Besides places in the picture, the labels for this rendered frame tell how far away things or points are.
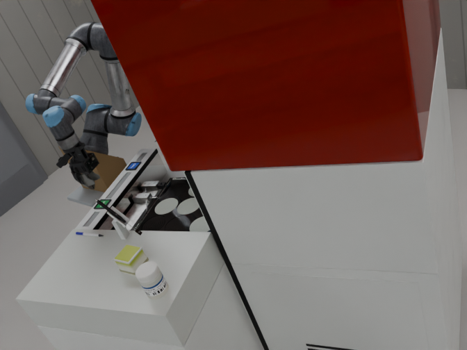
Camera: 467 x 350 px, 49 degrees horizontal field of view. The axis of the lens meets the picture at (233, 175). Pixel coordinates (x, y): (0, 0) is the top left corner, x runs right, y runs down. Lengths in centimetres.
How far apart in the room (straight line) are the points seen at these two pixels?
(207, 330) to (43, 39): 368
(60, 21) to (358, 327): 399
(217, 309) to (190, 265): 23
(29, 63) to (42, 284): 320
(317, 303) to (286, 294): 11
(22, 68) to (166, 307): 359
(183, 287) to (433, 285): 74
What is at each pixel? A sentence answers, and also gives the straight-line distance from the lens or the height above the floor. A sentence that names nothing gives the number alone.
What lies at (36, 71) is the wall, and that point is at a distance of 492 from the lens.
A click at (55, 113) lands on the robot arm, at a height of 140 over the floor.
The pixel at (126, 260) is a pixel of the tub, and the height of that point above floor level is 103.
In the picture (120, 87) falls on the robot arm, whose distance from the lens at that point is 233.
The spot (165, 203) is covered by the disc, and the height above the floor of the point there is 90.
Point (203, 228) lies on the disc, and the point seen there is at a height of 90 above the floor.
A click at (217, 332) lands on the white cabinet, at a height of 68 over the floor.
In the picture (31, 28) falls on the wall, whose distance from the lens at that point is 492.
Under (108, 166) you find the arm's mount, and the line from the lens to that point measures 247.
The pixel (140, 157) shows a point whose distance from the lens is 237.
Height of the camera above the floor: 200
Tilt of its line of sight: 32 degrees down
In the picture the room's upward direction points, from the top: 21 degrees counter-clockwise
